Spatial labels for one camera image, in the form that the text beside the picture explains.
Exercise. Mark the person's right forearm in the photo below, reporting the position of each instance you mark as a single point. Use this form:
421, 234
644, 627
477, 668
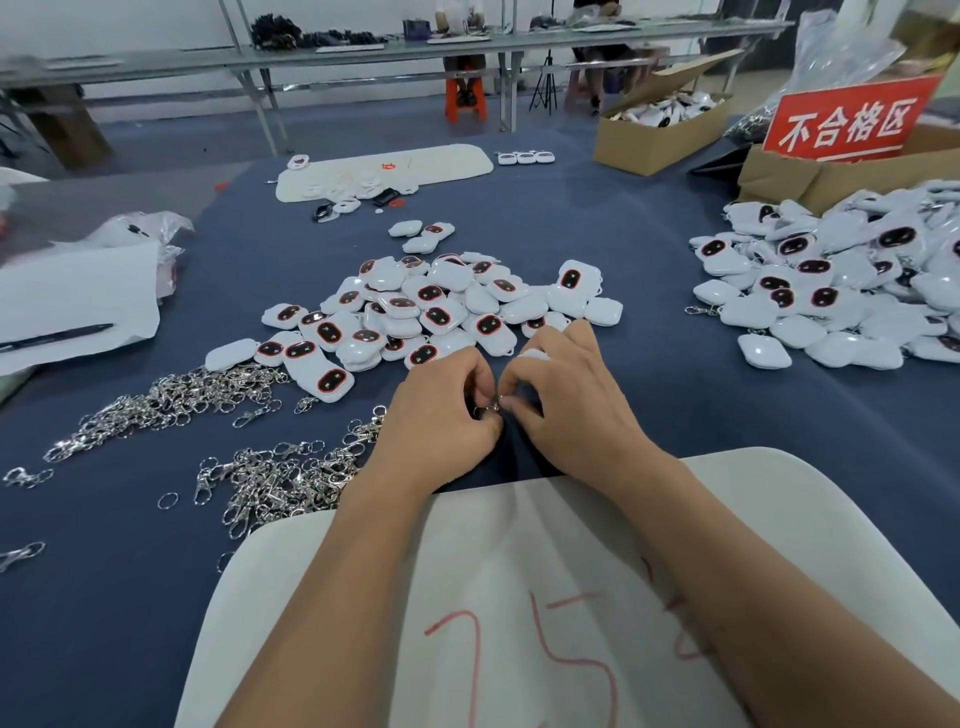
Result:
765, 600

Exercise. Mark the large clear plastic bag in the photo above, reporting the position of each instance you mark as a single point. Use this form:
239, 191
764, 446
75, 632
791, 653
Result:
825, 60

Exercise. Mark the person's left hand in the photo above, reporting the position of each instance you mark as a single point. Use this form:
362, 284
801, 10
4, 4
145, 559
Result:
428, 435

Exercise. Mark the flat brown cardboard box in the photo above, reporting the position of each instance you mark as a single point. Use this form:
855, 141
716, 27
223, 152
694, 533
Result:
795, 180

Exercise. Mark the orange plastic stool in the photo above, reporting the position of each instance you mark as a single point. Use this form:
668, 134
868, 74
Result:
465, 75

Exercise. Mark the red plastic stool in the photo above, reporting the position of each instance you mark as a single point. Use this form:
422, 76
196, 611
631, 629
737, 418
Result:
467, 102

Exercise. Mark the white plastic tag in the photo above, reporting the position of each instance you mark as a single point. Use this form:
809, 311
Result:
533, 354

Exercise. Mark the black pen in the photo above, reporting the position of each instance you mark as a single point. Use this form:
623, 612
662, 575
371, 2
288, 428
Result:
53, 339

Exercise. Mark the red sign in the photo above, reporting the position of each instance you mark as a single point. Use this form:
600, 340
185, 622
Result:
851, 120

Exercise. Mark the white foam board red marks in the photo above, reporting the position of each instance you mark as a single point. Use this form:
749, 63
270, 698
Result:
540, 555

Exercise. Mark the long white foam board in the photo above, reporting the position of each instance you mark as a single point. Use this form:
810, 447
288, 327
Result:
450, 162

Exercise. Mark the open cardboard box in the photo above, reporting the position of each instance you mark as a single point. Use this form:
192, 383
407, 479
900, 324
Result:
650, 150

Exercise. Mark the person's left forearm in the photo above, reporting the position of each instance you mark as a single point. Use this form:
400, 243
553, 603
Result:
323, 615

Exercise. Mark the person's right hand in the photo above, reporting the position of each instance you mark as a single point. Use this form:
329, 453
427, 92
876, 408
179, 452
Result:
578, 420

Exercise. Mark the white plastic bag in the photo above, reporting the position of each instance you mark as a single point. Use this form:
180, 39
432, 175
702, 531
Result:
18, 177

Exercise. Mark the white paper sheet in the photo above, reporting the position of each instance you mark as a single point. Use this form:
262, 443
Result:
75, 293

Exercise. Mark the grey metal table frame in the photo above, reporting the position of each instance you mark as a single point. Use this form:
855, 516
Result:
225, 60

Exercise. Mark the black tripod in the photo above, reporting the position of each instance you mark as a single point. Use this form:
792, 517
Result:
543, 83

